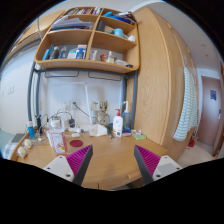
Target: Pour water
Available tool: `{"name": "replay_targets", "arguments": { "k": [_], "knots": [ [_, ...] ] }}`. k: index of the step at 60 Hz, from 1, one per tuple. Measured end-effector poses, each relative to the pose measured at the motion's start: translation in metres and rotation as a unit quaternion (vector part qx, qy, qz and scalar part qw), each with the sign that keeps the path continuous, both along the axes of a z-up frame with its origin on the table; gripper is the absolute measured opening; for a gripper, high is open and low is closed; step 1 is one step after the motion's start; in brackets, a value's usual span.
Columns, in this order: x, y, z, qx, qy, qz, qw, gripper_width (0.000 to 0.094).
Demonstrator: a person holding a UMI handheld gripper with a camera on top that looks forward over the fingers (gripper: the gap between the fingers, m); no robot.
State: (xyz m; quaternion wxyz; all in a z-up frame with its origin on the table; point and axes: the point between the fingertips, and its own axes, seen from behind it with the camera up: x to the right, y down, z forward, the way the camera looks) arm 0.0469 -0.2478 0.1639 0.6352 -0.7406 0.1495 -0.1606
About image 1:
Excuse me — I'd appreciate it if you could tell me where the green striped hanging towel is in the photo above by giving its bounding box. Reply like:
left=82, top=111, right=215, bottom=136
left=173, top=68, right=197, bottom=141

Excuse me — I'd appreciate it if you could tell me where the brown room door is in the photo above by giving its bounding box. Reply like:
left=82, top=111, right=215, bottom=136
left=198, top=77, right=221, bottom=146

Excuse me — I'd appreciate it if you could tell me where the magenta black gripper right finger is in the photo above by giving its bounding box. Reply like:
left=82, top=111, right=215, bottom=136
left=134, top=145, right=182, bottom=185

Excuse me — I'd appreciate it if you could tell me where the wooden wardrobe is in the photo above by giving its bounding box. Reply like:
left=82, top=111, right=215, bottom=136
left=134, top=7, right=196, bottom=160

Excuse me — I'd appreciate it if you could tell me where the round red coaster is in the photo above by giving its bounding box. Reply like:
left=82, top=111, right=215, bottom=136
left=69, top=140, right=83, bottom=147

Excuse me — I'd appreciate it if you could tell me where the white tissue pack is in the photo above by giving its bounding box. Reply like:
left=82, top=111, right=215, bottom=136
left=89, top=124, right=107, bottom=137

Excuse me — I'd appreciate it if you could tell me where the wooden wall shelf unit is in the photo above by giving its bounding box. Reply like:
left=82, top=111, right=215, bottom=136
left=34, top=7, right=140, bottom=74

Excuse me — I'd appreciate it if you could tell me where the wrapped bread bun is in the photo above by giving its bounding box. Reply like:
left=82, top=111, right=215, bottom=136
left=23, top=139, right=33, bottom=149
left=17, top=147, right=27, bottom=158

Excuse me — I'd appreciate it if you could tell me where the white pump lotion bottle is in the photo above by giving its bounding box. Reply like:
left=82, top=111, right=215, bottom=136
left=113, top=110, right=123, bottom=137

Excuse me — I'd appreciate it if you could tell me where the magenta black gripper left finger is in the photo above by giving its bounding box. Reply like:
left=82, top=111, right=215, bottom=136
left=44, top=145, right=93, bottom=186

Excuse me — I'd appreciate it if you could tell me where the clear plastic water bottle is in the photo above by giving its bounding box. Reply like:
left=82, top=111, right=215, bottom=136
left=49, top=120, right=68, bottom=154

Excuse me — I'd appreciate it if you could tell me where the green sponge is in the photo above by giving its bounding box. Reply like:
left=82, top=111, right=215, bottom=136
left=134, top=135, right=146, bottom=140

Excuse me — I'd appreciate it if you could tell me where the blue tube bottle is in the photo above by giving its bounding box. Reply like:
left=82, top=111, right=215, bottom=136
left=27, top=121, right=35, bottom=139

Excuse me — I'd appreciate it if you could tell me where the clear wash bottle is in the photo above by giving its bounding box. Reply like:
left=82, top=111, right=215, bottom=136
left=122, top=101, right=130, bottom=129

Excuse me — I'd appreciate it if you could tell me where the Groot figurine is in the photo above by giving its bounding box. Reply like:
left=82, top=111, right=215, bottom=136
left=97, top=101, right=109, bottom=126

